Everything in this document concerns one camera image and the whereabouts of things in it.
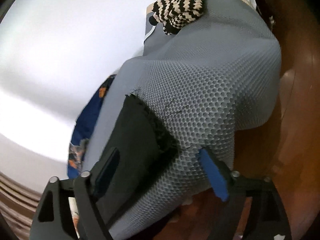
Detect black denim pants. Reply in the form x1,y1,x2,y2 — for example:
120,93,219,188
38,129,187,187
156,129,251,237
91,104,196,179
94,94,178,226

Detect navy floral blanket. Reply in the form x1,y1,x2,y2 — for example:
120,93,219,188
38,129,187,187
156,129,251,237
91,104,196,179
67,74,116,179

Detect brown wooden headboard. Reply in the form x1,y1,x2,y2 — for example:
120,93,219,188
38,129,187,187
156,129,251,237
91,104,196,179
0,173,41,239

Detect grey mesh mattress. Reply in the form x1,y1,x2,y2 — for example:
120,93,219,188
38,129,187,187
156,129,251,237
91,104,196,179
83,0,281,239

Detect black white striped knit garment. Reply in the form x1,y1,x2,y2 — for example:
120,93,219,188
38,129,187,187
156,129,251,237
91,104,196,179
149,0,204,35

